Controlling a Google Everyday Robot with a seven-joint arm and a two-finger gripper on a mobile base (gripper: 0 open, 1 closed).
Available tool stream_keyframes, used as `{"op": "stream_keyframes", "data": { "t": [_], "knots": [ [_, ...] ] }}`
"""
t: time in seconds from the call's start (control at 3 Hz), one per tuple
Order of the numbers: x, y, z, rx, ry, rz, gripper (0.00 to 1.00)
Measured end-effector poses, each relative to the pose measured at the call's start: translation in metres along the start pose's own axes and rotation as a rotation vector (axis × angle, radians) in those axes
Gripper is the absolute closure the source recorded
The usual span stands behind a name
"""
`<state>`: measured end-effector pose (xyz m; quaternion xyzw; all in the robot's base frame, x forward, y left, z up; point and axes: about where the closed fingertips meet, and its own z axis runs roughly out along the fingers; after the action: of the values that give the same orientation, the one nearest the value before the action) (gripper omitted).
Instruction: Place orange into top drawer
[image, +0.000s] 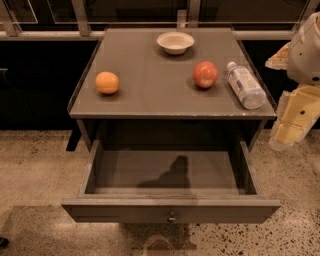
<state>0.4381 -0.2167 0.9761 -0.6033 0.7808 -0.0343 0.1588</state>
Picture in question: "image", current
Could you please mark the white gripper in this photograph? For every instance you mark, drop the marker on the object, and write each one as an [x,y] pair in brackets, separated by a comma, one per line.
[305,55]

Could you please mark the orange fruit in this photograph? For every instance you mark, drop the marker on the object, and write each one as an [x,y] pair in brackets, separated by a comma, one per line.
[107,83]

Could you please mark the open grey top drawer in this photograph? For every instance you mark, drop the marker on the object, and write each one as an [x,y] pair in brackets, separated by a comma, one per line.
[123,184]

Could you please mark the metal drawer knob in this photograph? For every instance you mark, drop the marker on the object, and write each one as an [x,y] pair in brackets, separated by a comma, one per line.
[171,218]

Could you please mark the clear plastic water bottle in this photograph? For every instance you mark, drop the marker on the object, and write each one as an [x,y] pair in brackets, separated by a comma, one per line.
[245,86]

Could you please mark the red apple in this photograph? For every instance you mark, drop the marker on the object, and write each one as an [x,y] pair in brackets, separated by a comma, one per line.
[205,74]

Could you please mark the white paper bowl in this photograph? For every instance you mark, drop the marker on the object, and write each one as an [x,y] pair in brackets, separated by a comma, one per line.
[175,43]

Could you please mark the grey cabinet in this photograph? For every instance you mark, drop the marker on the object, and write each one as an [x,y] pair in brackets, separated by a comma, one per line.
[155,85]

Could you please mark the metal window railing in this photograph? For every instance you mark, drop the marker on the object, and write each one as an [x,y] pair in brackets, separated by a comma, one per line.
[249,19]

